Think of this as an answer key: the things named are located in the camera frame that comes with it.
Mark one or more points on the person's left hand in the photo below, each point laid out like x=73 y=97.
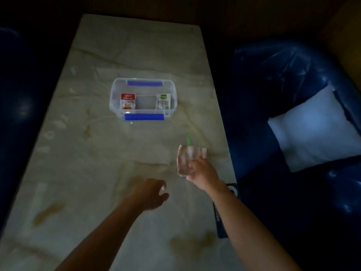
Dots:
x=148 y=194

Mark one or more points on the white pillow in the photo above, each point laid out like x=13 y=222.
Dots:
x=313 y=129

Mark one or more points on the green label snack packet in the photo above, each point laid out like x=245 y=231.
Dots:
x=163 y=102

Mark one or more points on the brown wooden panel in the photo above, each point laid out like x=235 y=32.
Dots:
x=344 y=39

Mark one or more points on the red snack packet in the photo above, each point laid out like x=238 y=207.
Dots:
x=127 y=101

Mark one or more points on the person's right hand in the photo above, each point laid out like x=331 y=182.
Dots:
x=204 y=174

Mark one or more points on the blue sofa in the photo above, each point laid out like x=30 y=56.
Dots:
x=19 y=110
x=268 y=70

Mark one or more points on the pink wiping cloth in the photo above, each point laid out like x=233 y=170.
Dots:
x=184 y=160

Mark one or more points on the person's right forearm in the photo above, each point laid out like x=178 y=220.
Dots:
x=248 y=231

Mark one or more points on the person's left forearm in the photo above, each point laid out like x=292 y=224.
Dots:
x=101 y=239

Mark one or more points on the black printed card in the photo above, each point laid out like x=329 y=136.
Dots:
x=221 y=228

